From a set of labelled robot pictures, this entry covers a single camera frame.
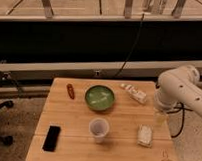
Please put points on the white toy block piece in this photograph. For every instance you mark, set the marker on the white toy block piece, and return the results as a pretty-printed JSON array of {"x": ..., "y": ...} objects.
[{"x": 135, "y": 93}]

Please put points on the translucent plastic cup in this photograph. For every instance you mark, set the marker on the translucent plastic cup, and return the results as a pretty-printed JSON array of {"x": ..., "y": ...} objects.
[{"x": 99, "y": 129}]

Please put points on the white sponge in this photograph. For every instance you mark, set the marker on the white sponge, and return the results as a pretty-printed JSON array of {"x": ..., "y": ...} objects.
[{"x": 145, "y": 136}]

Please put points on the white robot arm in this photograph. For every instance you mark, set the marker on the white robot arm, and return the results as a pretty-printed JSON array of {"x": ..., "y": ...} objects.
[{"x": 179, "y": 85}]

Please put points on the green ceramic bowl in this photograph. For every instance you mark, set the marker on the green ceramic bowl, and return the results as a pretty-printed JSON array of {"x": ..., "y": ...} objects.
[{"x": 99, "y": 98}]

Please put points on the black rectangular remote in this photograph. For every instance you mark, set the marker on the black rectangular remote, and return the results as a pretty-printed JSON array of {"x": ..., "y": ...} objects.
[{"x": 51, "y": 138}]

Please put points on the wooden table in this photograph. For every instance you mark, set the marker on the wooden table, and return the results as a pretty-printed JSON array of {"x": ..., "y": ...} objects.
[{"x": 68, "y": 130}]

